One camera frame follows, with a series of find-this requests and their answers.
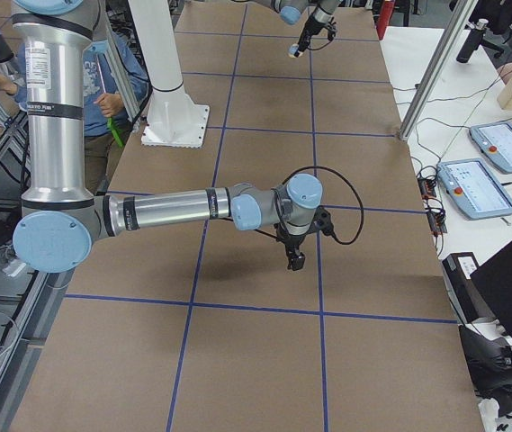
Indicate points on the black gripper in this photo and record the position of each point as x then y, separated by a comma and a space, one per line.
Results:
310, 28
292, 243

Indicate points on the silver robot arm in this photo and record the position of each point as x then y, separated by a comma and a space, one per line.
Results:
290, 11
61, 219

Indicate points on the black bottle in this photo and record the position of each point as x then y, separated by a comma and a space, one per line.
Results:
473, 40

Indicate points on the near blue teach pendant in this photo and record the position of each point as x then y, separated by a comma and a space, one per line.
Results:
475, 191

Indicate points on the blue teach pendant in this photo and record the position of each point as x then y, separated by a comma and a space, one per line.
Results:
475, 191
494, 140

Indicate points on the person in blue sweater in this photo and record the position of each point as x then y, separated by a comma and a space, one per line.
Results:
102, 99

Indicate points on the green tool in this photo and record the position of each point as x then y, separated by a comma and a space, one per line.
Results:
115, 131

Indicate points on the far blue teach pendant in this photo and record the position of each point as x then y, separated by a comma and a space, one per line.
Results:
494, 140

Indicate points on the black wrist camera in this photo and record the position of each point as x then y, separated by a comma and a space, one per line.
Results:
323, 222

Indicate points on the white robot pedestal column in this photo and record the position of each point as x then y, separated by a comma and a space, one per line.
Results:
173, 119

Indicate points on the aluminium frame post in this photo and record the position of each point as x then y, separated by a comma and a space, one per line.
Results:
461, 13

